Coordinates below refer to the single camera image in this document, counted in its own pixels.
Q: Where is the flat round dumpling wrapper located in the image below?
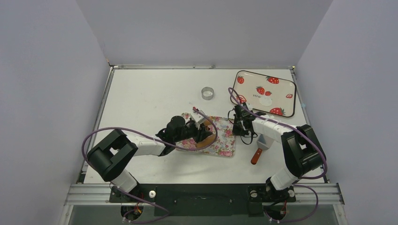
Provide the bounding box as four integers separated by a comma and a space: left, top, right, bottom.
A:
259, 96, 273, 106

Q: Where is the aluminium front rail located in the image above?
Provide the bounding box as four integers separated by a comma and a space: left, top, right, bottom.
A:
64, 183, 344, 205

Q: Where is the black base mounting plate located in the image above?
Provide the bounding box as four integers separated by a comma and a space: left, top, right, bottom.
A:
109, 184, 296, 217

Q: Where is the strawberry pattern tray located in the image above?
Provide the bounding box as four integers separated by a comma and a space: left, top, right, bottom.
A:
232, 70, 297, 118

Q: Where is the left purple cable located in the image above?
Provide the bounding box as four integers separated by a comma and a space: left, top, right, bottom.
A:
81, 108, 219, 225

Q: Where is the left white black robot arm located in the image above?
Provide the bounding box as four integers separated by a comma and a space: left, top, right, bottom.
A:
86, 116, 217, 202

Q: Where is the floral pattern tray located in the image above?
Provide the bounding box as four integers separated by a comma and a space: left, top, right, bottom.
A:
176, 112, 236, 158

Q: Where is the metal spatula wooden handle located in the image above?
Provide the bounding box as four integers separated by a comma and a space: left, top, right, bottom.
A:
250, 135, 274, 165

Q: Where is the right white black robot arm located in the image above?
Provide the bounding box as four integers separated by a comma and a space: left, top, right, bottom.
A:
233, 104, 326, 201

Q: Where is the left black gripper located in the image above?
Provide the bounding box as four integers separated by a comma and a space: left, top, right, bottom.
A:
174, 121, 212, 143

